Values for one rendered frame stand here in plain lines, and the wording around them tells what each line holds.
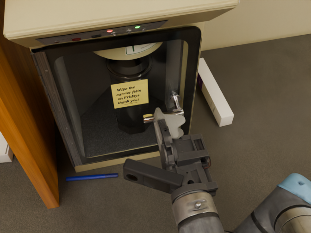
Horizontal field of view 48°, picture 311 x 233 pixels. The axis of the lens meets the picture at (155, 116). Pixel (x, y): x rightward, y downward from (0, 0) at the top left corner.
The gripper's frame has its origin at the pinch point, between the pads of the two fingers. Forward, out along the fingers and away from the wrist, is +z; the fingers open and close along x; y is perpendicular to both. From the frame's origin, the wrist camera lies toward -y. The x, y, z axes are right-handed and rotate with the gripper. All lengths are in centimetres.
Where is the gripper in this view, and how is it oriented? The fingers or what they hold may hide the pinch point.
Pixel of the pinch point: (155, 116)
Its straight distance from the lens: 74.9
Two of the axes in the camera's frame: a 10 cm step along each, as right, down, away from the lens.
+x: 0.2, -6.2, -7.9
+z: -2.2, -7.7, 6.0
